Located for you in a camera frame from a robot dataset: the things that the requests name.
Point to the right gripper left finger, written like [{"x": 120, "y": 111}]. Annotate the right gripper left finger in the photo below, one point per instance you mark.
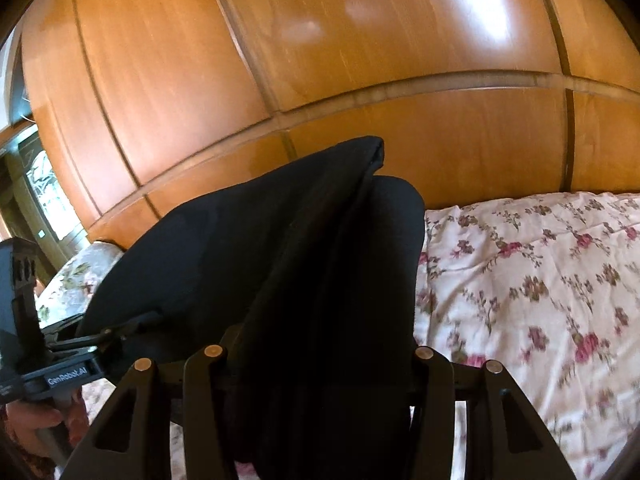
[{"x": 206, "y": 412}]

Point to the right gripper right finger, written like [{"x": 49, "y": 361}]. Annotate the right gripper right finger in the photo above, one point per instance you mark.
[{"x": 432, "y": 427}]

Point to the black pants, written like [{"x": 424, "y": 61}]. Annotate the black pants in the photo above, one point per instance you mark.
[{"x": 315, "y": 264}]

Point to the left hand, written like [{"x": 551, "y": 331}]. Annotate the left hand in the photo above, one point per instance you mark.
[{"x": 25, "y": 419}]

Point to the blue floral pillow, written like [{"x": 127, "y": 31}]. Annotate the blue floral pillow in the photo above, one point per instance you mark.
[{"x": 72, "y": 288}]

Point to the floral bed cover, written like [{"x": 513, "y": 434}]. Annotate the floral bed cover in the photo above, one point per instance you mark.
[{"x": 535, "y": 303}]

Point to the wooden wardrobe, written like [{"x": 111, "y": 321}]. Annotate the wooden wardrobe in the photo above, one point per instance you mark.
[{"x": 142, "y": 105}]

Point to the window with wooden frame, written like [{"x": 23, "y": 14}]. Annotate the window with wooden frame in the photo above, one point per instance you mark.
[{"x": 34, "y": 205}]

